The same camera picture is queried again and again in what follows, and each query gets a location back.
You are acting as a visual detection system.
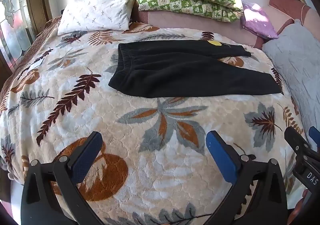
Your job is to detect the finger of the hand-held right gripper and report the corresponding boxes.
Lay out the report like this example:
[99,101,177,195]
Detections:
[308,126,320,149]
[284,126,310,158]

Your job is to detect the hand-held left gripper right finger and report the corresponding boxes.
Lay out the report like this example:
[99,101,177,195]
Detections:
[206,130,288,225]

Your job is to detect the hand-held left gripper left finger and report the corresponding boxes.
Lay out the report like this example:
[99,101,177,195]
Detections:
[21,131,104,225]

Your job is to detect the black pants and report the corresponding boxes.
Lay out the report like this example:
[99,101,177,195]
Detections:
[108,39,284,98]

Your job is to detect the leaf print fleece blanket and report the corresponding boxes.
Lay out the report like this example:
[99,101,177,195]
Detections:
[0,22,309,225]

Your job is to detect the grey quilted blanket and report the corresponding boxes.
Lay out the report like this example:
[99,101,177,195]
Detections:
[261,18,320,138]

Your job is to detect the purple pillow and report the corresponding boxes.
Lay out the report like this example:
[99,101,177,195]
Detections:
[240,0,279,39]

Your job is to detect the maroon padded headboard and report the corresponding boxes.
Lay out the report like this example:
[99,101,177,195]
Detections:
[269,0,320,37]

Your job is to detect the white leaf print pillow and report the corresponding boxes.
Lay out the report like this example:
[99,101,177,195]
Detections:
[57,0,137,35]

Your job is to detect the wooden framed patterned glass window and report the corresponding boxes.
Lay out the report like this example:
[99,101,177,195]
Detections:
[0,0,54,75]

